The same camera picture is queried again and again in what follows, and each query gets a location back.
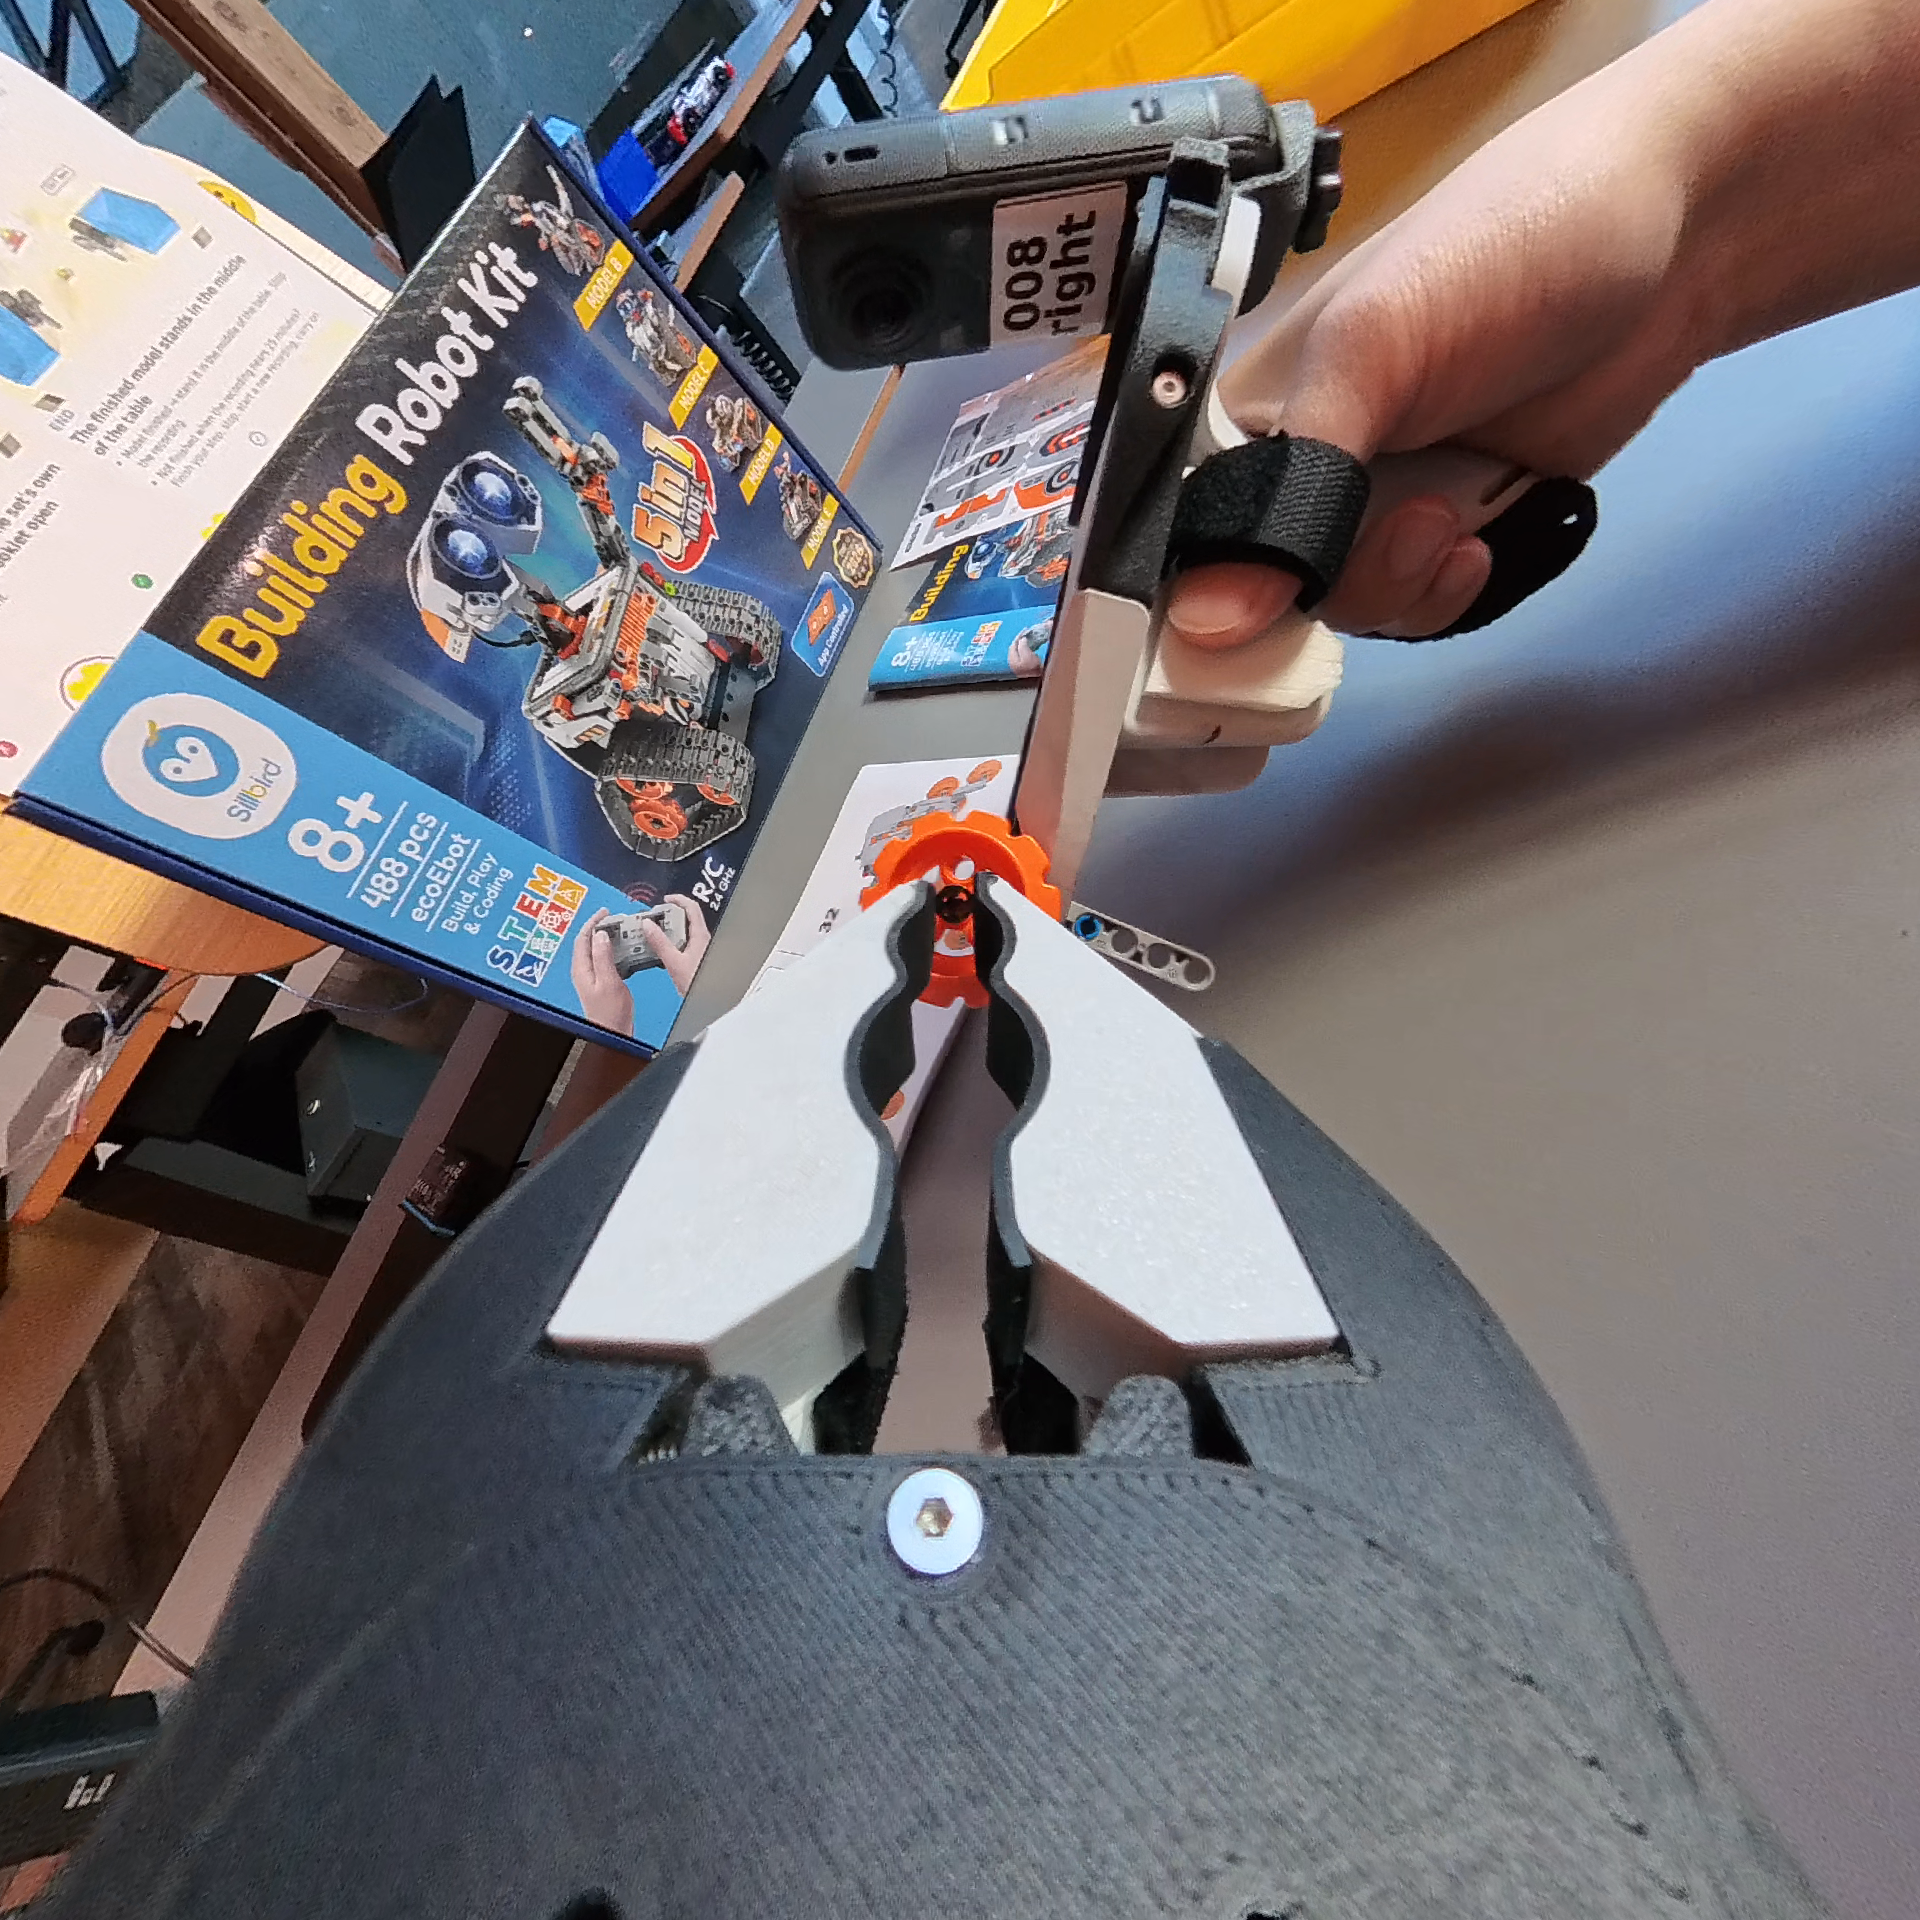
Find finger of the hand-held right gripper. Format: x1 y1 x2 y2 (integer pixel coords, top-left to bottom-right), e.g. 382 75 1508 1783
1007 585 1160 891

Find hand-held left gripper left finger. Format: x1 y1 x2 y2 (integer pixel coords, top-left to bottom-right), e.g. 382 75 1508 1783
547 882 921 1454

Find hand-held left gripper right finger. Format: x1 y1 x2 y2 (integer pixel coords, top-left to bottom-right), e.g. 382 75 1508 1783
972 880 1341 1454

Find orange gear wheel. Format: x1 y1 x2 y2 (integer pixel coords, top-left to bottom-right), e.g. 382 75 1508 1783
858 810 1062 1009

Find grey desk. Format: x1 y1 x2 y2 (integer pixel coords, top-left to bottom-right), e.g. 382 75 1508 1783
659 0 1920 1920

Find black box under desk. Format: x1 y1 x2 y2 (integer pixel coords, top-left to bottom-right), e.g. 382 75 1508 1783
119 1020 452 1215

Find person's right hand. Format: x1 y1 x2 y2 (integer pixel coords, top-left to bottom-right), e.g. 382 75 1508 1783
1163 156 1726 646

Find blue booklet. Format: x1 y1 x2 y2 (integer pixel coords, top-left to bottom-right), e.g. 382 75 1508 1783
867 532 1074 694

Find white instruction booklet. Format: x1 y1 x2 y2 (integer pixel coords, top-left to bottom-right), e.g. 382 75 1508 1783
772 754 1083 1141

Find light grey holed beam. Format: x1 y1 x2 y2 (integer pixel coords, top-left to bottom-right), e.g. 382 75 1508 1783
1068 909 1214 986

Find yellow storage bin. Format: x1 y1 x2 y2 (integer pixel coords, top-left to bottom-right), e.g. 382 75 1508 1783
942 0 1532 120

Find sticker sheet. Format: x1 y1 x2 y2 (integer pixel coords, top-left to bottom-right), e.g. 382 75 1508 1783
893 336 1118 578

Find robot kit box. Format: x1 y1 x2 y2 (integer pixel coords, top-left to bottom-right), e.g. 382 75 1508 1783
6 118 885 1059

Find printed paper sheet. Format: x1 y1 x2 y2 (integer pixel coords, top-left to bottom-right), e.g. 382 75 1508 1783
0 51 384 796

